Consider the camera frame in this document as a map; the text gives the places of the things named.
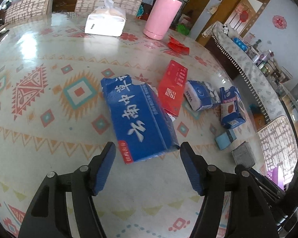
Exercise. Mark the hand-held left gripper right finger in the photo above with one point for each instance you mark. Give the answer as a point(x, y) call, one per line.
point(192, 168)

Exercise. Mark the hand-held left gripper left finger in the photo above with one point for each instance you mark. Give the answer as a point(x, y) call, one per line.
point(103, 168)

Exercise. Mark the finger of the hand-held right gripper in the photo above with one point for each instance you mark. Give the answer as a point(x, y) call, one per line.
point(269, 188)

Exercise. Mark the purple plastic basket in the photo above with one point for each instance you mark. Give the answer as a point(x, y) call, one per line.
point(275, 177)

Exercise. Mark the grey small block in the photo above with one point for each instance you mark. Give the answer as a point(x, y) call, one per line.
point(243, 155)

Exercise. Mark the light blue small box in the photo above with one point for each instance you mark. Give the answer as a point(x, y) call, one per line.
point(224, 140)

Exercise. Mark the blue box with white lettering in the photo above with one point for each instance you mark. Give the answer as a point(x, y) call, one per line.
point(136, 119)

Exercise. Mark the blue carton with code label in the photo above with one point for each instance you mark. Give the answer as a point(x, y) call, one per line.
point(232, 111)

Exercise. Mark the blue flower print tissue pack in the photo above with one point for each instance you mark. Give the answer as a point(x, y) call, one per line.
point(201, 95)

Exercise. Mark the red box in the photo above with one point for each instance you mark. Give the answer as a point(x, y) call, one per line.
point(172, 86)

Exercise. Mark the patterned fabric chair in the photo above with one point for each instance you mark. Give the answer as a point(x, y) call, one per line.
point(27, 8)
point(278, 138)
point(94, 2)

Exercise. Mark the sideboard with patterned cloth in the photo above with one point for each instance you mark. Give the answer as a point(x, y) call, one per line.
point(248, 67)

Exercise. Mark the dark wooden sideboard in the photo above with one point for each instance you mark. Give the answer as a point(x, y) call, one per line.
point(221, 54)

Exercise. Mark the red plastic wrapper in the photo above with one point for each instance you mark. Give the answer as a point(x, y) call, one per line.
point(177, 46)

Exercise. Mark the group of jars and bottles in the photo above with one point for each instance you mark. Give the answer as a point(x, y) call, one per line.
point(263, 59)

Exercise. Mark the blue wrapped packet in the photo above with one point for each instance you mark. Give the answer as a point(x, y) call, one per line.
point(239, 44)

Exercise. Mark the green bag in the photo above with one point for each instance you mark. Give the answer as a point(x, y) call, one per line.
point(183, 29)

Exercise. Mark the white tissue pack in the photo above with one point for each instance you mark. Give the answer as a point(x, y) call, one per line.
point(104, 24)

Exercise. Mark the pink thermos bottle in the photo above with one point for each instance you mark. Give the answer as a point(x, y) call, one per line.
point(161, 14)

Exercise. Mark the red door ornament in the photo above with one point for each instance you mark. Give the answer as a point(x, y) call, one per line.
point(243, 16)

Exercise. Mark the small red paper cutout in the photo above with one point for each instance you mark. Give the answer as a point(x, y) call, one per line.
point(280, 22)

